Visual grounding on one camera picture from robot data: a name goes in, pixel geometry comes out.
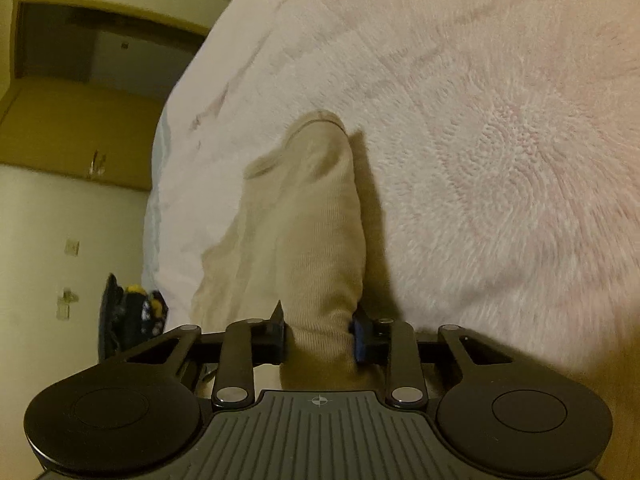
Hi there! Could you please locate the beige knit garment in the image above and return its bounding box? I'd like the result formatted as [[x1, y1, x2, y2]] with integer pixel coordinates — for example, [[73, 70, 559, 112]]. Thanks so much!
[[192, 110, 380, 391]]

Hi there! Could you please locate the black yellow bag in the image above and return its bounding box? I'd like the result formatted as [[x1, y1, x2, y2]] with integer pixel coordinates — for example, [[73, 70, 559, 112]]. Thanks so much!
[[98, 274, 168, 362]]

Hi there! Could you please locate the wooden door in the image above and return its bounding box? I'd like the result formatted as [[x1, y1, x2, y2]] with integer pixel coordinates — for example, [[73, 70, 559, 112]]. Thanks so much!
[[1, 78, 163, 191]]

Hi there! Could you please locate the pink grey bed blanket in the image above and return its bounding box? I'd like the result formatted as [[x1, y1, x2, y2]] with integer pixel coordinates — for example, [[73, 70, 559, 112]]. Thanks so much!
[[142, 0, 639, 370]]

